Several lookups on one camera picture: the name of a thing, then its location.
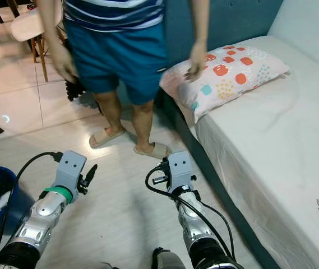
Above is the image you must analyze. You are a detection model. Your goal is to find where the person's left hand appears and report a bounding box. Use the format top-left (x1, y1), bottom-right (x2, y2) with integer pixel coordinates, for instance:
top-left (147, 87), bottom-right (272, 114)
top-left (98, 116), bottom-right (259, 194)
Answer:
top-left (183, 44), bottom-right (207, 84)

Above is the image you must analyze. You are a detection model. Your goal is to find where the person's right hand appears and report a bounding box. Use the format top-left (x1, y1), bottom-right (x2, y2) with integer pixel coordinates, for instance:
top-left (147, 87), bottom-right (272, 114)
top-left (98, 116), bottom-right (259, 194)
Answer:
top-left (49, 48), bottom-right (78, 85)

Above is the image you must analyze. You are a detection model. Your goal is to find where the beige slipper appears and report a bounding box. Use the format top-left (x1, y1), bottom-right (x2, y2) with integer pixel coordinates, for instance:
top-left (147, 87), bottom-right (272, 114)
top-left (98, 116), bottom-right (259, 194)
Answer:
top-left (134, 142), bottom-right (173, 159)
top-left (89, 128), bottom-right (127, 149)

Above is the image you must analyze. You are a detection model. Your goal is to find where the grey robot right leg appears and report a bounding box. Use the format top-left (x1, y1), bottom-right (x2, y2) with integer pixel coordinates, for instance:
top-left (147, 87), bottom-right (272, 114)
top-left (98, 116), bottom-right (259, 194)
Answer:
top-left (151, 247), bottom-right (189, 269)

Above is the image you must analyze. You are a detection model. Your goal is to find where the mattress with cream sheet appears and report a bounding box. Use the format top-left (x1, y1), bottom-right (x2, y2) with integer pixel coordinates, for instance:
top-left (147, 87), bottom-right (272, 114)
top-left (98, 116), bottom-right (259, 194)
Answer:
top-left (179, 35), bottom-right (319, 269)

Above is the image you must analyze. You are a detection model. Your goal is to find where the pink patterned pillow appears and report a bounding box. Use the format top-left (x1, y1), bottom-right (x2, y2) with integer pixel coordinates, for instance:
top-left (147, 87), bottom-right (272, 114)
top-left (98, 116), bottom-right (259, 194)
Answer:
top-left (159, 44), bottom-right (292, 123)

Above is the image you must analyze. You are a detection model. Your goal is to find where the person in blue shorts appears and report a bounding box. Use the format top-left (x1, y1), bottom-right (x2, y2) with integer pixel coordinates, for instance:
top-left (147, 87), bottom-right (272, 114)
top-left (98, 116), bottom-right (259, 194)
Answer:
top-left (61, 0), bottom-right (170, 152)

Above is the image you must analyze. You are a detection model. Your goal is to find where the white chair with wooden legs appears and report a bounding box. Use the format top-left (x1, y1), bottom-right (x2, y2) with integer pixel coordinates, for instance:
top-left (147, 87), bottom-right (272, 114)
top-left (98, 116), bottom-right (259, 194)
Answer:
top-left (11, 6), bottom-right (64, 84)

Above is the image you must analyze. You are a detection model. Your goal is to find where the teal padded headboard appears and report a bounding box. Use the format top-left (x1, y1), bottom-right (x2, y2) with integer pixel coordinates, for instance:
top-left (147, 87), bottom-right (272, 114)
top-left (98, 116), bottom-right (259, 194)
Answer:
top-left (162, 0), bottom-right (284, 62)

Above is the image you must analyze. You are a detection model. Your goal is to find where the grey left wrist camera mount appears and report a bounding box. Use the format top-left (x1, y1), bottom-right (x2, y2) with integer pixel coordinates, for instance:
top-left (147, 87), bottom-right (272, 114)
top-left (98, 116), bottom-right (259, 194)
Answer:
top-left (56, 150), bottom-right (87, 203)

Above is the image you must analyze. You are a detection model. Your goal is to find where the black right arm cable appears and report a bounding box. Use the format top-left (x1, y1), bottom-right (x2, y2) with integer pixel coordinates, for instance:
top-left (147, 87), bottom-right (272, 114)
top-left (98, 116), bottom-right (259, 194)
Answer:
top-left (145, 165), bottom-right (237, 261)

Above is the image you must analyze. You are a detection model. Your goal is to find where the dark teal bed frame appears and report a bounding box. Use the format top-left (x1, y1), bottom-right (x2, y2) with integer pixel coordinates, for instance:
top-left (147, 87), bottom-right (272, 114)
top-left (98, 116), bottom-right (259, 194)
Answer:
top-left (154, 90), bottom-right (282, 269)

